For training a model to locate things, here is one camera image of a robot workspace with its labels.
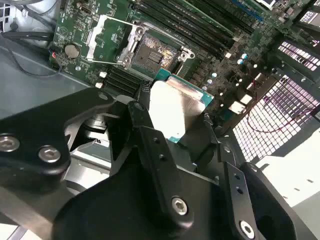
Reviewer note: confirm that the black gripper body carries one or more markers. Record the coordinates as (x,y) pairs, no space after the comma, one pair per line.
(112,212)

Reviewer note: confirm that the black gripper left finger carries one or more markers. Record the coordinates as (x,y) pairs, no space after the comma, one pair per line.
(165,180)

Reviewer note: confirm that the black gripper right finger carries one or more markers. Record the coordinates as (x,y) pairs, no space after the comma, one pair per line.
(241,205)

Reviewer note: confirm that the silver CPU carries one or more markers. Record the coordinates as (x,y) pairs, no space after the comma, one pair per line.
(180,110)

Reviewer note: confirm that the metal socket cover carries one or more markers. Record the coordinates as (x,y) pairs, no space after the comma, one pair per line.
(94,37)

